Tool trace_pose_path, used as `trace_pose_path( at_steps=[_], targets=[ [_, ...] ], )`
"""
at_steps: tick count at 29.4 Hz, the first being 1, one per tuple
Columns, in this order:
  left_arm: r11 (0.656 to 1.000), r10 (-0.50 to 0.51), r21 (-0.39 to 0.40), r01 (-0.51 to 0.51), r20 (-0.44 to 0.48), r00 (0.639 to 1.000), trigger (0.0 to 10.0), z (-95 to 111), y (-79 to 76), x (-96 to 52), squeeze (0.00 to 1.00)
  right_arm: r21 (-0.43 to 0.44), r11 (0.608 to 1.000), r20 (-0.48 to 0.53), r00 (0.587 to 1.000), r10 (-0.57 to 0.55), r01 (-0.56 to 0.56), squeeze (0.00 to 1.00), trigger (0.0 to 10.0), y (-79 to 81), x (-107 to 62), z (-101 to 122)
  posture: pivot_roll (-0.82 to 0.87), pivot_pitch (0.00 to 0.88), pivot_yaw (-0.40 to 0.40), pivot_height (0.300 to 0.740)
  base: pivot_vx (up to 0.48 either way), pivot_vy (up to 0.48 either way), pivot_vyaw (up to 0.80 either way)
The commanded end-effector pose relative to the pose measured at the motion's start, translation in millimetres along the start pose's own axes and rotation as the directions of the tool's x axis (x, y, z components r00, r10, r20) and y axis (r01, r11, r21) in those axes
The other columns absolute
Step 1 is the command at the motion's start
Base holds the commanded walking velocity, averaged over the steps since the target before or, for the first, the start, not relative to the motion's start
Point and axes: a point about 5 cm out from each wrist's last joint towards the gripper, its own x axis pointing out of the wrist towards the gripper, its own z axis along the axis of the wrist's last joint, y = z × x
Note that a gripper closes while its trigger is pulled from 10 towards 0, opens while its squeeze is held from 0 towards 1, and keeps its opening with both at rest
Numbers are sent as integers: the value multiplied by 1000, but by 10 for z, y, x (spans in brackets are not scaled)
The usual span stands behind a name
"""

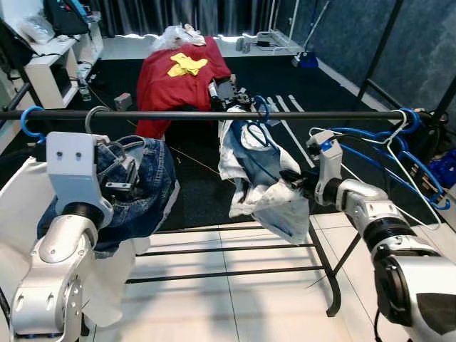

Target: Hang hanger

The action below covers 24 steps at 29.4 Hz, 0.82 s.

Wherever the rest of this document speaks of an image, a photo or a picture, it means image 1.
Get white shelf unit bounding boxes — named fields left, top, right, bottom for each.
left=0, top=21, right=104, bottom=109

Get white wire hanger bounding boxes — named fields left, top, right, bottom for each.
left=310, top=110, right=442, bottom=232

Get dark curtain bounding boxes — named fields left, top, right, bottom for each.
left=85, top=0, right=314, bottom=36

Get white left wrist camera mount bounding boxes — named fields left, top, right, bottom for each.
left=46, top=131, right=115, bottom=229

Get light denim shorts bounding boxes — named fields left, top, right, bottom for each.
left=217, top=118, right=314, bottom=247

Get blue mop head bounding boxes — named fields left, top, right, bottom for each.
left=292, top=50, right=319, bottom=70

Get black backpack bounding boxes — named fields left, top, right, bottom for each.
left=43, top=0, right=90, bottom=36
left=0, top=18, right=33, bottom=73

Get dark blue denim shorts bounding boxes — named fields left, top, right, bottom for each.
left=37, top=135, right=179, bottom=259

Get red flag with yellow star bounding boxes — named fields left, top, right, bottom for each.
left=135, top=36, right=232, bottom=140

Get clear water bottle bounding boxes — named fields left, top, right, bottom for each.
left=78, top=71, right=92, bottom=102

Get grey metal hanger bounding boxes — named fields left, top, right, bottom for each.
left=84, top=105, right=112, bottom=136

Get black metal machine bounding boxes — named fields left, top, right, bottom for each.
left=209, top=77, right=252, bottom=113

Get small grey box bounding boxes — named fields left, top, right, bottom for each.
left=114, top=93, right=134, bottom=112

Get white plastic bag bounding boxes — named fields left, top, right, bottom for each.
left=152, top=24, right=209, bottom=52

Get white t-shirt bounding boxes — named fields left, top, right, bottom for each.
left=0, top=146, right=154, bottom=328

